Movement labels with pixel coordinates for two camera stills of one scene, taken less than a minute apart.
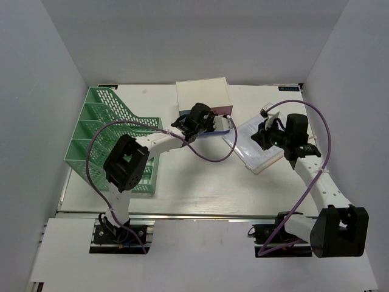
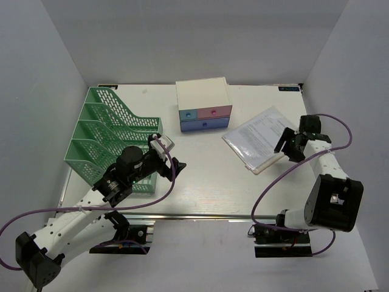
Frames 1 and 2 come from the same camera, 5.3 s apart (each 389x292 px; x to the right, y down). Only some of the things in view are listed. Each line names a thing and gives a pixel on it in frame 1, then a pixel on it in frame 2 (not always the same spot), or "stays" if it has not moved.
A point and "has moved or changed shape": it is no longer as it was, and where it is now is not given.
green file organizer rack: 103,108 stays
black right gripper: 259,136 → 287,135
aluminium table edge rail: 185,216 stays
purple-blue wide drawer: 214,132 has moved or changed shape
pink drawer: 222,111 stays
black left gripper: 210,117 → 165,171
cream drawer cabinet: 213,92 stays
